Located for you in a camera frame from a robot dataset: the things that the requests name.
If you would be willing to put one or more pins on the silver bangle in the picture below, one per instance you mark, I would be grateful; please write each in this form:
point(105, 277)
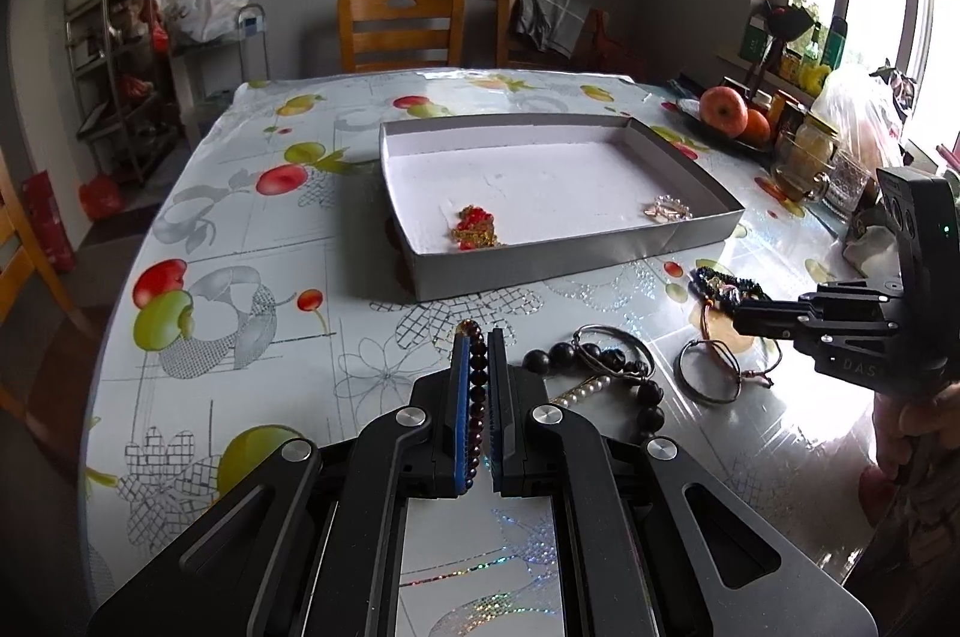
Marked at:
point(577, 337)

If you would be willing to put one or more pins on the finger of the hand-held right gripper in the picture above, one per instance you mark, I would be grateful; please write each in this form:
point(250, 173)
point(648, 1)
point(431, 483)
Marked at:
point(862, 293)
point(776, 318)

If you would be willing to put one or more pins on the small metal cart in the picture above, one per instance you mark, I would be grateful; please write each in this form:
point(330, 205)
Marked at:
point(225, 56)

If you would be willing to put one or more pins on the orange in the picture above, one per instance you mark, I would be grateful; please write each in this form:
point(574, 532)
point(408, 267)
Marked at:
point(757, 127)

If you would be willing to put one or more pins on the glass jar with yellow contents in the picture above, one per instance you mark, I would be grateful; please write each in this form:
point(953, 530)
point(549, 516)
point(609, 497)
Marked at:
point(817, 136)

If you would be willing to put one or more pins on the blue and white box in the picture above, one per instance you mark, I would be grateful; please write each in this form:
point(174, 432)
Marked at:
point(253, 20)

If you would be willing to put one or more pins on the person's right hand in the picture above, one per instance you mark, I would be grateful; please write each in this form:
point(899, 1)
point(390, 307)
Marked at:
point(904, 438)

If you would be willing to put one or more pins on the cut crystal glass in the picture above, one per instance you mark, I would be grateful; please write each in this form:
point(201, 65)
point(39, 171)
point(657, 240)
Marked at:
point(847, 183)

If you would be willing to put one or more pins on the metal shelf rack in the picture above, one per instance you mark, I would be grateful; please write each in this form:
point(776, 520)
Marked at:
point(112, 75)

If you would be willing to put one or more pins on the fruit print tablecloth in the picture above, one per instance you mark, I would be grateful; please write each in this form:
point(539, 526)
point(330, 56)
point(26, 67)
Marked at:
point(300, 307)

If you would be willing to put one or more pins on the grey shallow cardboard box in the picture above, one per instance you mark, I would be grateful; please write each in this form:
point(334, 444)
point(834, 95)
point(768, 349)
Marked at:
point(555, 172)

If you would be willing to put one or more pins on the green box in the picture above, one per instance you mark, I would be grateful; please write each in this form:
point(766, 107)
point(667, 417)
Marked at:
point(752, 42)

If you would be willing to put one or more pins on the red bag by chair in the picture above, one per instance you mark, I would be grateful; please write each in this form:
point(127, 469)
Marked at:
point(611, 48)

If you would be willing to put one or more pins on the white plastic bag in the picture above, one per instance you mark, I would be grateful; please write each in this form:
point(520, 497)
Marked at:
point(206, 7)

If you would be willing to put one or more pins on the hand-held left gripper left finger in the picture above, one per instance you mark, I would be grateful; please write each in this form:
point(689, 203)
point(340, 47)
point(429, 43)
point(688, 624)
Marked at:
point(460, 416)

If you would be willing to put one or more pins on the red plastic bag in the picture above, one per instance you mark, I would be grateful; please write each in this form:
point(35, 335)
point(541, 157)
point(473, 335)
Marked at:
point(101, 196)

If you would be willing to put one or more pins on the glass mug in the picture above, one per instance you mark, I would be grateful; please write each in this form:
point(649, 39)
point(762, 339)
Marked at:
point(799, 172)

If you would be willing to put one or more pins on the dark fruit plate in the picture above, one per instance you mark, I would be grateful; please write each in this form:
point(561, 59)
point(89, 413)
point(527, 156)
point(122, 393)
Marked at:
point(694, 116)

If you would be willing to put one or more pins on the red apple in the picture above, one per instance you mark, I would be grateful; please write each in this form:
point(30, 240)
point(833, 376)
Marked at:
point(724, 108)

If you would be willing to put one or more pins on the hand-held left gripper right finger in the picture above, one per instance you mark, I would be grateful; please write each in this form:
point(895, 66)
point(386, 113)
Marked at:
point(501, 427)

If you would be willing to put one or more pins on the red carton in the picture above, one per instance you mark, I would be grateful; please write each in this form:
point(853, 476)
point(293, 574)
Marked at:
point(46, 221)

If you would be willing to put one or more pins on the wooden chair with draped cloth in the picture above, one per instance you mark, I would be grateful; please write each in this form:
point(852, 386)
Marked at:
point(510, 48)

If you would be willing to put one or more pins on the clear plastic bag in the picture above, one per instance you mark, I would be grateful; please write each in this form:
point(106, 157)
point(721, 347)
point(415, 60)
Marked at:
point(855, 108)

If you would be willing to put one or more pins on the wooden chair with oval cutout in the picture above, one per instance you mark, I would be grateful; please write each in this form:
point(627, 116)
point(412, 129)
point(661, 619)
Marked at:
point(34, 277)
point(401, 33)

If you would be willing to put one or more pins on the green bottle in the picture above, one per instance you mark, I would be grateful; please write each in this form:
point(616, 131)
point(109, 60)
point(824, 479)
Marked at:
point(814, 46)
point(836, 43)

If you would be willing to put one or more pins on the grey draped cloth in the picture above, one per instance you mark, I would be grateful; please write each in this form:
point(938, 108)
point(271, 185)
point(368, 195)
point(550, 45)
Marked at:
point(546, 18)

